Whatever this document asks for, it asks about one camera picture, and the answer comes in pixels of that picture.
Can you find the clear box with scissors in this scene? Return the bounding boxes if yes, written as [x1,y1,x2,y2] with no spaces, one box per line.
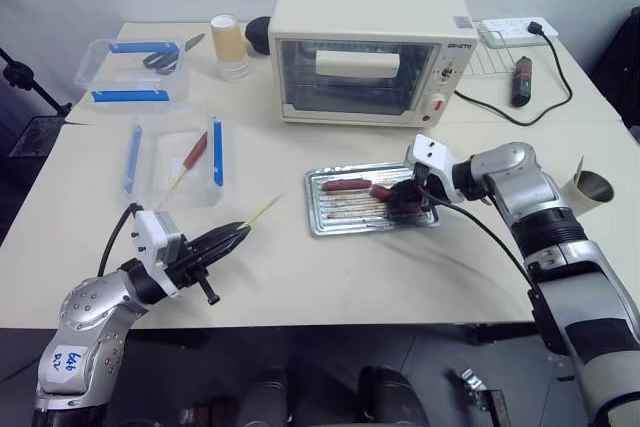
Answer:
[73,36,194,104]

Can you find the steel cup with paper wrap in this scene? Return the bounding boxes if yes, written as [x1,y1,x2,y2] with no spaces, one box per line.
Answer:
[559,168,616,217]

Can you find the bare wooden skewer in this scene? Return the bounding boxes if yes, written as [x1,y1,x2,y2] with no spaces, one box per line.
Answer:
[238,194,282,232]

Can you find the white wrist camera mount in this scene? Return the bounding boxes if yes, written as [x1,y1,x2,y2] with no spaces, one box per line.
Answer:
[133,209,188,299]
[405,133,469,204]

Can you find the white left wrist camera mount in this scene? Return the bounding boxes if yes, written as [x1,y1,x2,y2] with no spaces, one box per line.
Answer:
[133,209,188,299]

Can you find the long red sausage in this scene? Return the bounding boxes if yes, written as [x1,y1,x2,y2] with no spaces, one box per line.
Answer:
[321,177,374,194]

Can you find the white power strip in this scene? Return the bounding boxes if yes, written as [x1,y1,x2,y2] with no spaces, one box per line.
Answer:
[477,16,562,47]

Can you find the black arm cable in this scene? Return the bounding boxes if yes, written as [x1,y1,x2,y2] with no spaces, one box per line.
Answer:
[417,185,539,298]
[97,202,142,278]

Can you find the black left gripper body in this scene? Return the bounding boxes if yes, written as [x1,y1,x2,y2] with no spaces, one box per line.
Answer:
[171,238,223,307]

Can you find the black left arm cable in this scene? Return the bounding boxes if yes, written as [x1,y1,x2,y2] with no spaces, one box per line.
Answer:
[97,202,142,278]

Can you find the black round object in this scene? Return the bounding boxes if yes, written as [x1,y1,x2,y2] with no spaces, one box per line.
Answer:
[244,16,274,56]

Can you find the dark rounded shape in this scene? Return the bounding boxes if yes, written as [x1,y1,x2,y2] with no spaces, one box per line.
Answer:
[238,365,292,427]
[356,364,427,427]

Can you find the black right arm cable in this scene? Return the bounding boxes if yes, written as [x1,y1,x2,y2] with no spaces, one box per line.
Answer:
[417,185,539,298]

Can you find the black tripod stand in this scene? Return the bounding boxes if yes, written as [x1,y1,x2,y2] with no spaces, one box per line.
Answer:
[0,45,74,119]

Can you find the skewered red sausage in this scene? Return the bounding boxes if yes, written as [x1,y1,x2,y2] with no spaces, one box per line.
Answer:
[181,130,209,169]

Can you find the black handled scissors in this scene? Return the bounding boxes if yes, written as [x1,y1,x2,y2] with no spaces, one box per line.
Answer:
[141,32,207,76]

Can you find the dark mesh plate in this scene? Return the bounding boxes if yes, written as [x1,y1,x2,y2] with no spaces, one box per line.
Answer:
[8,115,67,159]

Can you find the skewer through sausage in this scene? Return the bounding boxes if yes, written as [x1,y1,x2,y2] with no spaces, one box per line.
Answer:
[153,165,187,212]

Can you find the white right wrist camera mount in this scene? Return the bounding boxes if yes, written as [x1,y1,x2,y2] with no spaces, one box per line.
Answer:
[405,133,469,204]

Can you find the cream toaster oven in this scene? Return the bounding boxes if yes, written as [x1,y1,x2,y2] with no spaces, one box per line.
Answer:
[267,0,480,129]

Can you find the black chair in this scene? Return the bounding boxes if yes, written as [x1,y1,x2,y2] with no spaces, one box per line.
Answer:
[588,10,640,144]

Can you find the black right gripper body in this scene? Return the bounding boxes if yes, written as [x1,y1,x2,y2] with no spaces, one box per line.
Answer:
[411,165,445,214]

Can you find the clear box with blue clips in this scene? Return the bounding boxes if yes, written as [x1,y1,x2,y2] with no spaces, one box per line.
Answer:
[119,103,237,212]

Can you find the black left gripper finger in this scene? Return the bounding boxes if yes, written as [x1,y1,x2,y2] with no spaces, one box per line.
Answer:
[191,222,250,254]
[199,229,250,272]

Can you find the metal baking tray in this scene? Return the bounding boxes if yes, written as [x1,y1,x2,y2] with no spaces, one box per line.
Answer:
[303,161,442,239]

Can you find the metal bracket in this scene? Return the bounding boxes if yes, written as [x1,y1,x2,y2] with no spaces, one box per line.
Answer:
[446,368,510,427]

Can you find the black and red lighter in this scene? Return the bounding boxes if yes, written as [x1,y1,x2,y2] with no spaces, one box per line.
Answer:
[509,53,536,109]

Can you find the metal wire oven rack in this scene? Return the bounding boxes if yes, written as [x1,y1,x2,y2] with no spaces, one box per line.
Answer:
[466,38,520,76]

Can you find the black oven power cable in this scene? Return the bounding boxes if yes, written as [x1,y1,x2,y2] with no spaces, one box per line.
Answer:
[452,20,574,128]

